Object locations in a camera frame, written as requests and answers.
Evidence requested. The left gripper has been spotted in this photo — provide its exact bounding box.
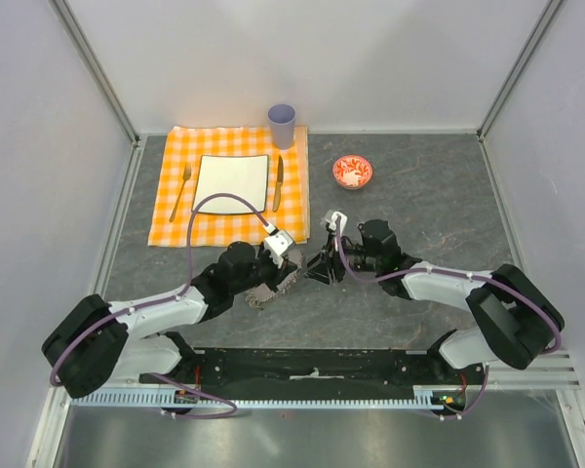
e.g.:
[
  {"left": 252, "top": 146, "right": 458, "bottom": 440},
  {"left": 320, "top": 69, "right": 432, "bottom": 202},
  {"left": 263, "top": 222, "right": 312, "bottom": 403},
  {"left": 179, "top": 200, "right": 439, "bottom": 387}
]
[{"left": 231, "top": 241, "right": 297, "bottom": 295}]

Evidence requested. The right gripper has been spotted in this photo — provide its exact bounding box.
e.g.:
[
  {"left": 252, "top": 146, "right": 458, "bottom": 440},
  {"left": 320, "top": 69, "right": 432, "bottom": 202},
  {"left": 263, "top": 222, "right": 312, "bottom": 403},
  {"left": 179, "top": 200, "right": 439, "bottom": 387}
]
[{"left": 302, "top": 232, "right": 381, "bottom": 287}]

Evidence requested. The chain of metal keyrings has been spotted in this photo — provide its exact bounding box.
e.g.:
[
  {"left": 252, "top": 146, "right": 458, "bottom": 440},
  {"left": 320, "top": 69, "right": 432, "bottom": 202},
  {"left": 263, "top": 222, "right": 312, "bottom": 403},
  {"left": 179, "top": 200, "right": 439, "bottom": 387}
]
[{"left": 243, "top": 248, "right": 307, "bottom": 309}]

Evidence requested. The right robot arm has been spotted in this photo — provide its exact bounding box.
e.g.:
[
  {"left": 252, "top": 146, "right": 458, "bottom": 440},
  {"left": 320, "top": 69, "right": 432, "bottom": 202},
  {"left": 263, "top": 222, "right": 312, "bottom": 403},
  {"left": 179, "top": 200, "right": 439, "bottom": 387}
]
[{"left": 306, "top": 211, "right": 565, "bottom": 384}]

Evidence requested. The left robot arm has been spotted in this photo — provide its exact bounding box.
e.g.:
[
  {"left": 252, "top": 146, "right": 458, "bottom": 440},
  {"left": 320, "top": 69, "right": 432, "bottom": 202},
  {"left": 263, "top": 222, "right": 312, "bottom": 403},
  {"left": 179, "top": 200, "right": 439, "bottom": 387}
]
[{"left": 41, "top": 242, "right": 305, "bottom": 398}]

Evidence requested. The orange checkered cloth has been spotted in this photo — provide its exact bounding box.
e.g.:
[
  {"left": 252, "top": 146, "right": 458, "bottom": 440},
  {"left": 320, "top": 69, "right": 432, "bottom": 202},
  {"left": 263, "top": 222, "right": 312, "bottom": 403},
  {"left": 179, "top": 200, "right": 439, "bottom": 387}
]
[{"left": 148, "top": 127, "right": 310, "bottom": 248}]

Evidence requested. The white square plate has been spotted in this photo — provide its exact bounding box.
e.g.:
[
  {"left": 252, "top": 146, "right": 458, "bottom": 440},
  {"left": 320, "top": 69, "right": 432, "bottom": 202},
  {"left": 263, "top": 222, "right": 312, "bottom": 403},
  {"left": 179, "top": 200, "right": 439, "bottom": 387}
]
[{"left": 192, "top": 154, "right": 269, "bottom": 213}]

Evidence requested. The red patterned bowl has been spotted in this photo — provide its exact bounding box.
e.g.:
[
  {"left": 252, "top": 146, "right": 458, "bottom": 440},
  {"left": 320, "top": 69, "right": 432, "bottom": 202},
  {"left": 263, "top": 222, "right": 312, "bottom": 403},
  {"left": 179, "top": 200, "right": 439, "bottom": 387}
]
[{"left": 331, "top": 155, "right": 373, "bottom": 190}]

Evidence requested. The gold knife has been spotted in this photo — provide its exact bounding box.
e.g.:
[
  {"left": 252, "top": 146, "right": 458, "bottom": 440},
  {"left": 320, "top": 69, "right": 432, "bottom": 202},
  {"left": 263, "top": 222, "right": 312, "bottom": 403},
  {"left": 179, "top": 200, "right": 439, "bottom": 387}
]
[{"left": 272, "top": 155, "right": 285, "bottom": 213}]

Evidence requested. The gold fork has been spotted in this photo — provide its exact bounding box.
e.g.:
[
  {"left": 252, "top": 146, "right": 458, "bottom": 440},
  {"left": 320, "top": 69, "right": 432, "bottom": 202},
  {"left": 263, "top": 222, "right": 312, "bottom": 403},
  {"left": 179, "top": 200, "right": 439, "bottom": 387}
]
[{"left": 169, "top": 164, "right": 192, "bottom": 223}]

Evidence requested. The lilac plastic cup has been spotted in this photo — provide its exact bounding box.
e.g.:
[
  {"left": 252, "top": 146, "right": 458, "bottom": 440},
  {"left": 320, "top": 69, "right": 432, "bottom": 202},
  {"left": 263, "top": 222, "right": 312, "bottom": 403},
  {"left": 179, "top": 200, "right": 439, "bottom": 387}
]
[{"left": 267, "top": 103, "right": 296, "bottom": 150}]

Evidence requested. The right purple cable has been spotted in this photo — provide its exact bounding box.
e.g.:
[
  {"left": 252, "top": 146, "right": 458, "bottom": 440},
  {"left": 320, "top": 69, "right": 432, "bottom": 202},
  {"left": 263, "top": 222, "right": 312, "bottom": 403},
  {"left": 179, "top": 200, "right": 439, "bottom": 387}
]
[{"left": 333, "top": 216, "right": 565, "bottom": 420}]

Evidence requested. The purple cable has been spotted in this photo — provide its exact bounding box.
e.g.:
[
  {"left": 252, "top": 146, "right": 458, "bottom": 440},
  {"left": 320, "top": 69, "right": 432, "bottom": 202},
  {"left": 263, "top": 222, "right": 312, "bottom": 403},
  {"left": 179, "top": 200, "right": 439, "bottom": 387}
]
[
  {"left": 48, "top": 193, "right": 277, "bottom": 419},
  {"left": 333, "top": 216, "right": 565, "bottom": 420}
]

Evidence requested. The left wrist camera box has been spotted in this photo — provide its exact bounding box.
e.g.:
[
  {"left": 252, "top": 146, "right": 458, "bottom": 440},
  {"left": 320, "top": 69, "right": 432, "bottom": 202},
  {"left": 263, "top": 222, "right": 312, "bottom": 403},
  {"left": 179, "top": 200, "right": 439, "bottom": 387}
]
[{"left": 263, "top": 229, "right": 295, "bottom": 268}]

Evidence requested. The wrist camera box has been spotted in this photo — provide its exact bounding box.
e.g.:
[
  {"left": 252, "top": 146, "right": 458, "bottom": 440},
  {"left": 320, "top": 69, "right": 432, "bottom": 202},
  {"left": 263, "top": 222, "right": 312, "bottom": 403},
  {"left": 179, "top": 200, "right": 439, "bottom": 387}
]
[
  {"left": 263, "top": 229, "right": 295, "bottom": 268},
  {"left": 321, "top": 210, "right": 348, "bottom": 233}
]

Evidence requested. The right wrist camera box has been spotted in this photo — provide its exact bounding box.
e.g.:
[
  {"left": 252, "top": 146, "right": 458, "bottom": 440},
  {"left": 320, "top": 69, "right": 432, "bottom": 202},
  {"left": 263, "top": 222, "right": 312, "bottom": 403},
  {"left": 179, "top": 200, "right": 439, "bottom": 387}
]
[{"left": 321, "top": 210, "right": 348, "bottom": 233}]

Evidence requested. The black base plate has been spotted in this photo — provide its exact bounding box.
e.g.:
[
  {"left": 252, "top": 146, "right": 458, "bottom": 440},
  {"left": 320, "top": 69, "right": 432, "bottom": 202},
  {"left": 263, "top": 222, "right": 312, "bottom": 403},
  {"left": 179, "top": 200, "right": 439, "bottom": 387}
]
[{"left": 165, "top": 348, "right": 481, "bottom": 392}]

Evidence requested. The slotted cable duct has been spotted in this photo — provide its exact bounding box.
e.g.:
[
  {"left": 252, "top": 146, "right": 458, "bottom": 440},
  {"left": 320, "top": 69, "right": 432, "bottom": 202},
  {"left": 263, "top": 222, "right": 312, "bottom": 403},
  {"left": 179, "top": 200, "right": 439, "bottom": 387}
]
[{"left": 71, "top": 386, "right": 445, "bottom": 410}]

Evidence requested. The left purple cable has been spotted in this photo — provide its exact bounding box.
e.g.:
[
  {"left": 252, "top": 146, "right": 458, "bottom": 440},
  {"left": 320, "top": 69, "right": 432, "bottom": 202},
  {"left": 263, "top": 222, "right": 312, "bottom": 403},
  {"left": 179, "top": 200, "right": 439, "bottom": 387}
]
[{"left": 48, "top": 193, "right": 277, "bottom": 419}]

